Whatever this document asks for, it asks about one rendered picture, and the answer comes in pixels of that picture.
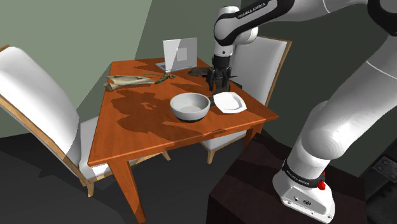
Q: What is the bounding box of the orange wooden table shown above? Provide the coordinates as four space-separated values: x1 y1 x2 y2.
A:
87 57 279 224

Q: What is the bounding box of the grey open laptop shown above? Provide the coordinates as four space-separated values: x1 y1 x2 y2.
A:
155 37 199 74

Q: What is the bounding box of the green twisted cord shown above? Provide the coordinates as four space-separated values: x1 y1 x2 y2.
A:
142 72 177 85

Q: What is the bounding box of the white bowl with dark base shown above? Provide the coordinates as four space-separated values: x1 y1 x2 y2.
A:
169 92 212 123

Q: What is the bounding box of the white square plate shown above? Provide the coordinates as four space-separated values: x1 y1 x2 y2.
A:
212 91 248 115

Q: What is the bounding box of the dark robot stand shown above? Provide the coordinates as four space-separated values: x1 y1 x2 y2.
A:
205 132 370 224

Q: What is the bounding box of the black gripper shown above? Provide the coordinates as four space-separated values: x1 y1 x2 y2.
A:
205 55 233 92

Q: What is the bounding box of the dark brown flat object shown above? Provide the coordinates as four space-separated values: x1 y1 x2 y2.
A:
188 67 215 78

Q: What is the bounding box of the white chair with wooden frame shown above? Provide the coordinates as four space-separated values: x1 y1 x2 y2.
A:
0 44 172 198
200 35 293 165

